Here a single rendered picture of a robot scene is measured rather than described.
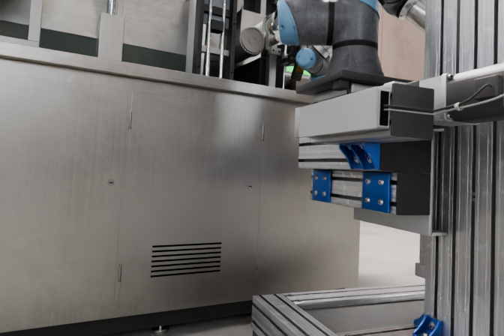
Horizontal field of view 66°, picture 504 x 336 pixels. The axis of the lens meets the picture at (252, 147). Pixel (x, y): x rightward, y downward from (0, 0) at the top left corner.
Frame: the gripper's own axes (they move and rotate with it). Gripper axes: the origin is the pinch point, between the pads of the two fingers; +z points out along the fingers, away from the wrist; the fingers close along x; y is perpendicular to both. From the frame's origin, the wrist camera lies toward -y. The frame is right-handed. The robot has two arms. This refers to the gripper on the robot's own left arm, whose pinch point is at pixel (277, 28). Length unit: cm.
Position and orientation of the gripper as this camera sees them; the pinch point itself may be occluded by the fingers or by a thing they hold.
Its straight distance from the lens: 188.0
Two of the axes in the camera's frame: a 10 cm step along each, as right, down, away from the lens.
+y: -2.7, -7.5, 6.0
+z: -4.0, 6.5, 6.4
